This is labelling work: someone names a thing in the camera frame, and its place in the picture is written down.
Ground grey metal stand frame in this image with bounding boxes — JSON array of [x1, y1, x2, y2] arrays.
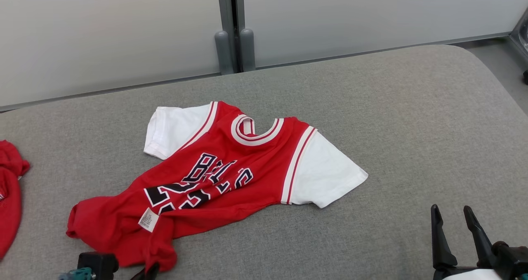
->
[[508, 7, 528, 64]]

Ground red jersey with white sleeves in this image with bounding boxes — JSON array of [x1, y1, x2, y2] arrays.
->
[[66, 101, 369, 273]]

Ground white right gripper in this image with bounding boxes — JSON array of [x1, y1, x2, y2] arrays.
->
[[431, 204, 503, 280]]

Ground grey rounded post foot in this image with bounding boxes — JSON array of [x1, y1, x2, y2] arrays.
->
[[240, 28, 257, 72], [214, 31, 235, 75]]

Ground red shorts with white stripe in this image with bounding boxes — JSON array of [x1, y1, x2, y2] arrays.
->
[[0, 140, 31, 259]]

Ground grey metal partition post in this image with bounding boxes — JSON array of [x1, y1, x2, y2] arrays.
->
[[217, 0, 245, 73]]

